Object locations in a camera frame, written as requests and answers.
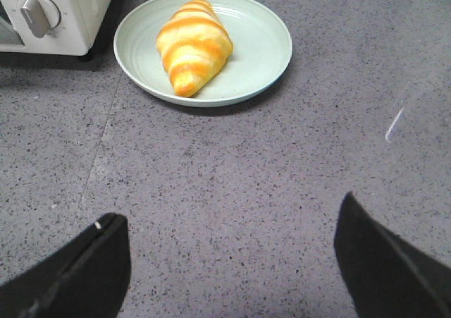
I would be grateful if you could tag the white Toshiba toaster oven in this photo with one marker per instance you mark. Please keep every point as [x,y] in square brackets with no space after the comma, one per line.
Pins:
[74,36]

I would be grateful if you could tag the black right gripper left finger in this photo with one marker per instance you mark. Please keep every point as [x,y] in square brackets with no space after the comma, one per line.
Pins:
[88,277]

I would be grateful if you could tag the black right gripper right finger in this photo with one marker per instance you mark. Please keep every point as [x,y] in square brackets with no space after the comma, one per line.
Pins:
[385,275]

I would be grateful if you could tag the light green round plate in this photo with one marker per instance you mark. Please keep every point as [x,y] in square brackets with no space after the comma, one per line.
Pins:
[262,51]

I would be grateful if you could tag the orange striped croissant bread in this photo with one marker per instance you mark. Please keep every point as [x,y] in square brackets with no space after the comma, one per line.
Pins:
[194,46]

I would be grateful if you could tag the lower beige timer knob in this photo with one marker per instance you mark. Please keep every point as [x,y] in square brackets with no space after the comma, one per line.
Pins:
[41,16]

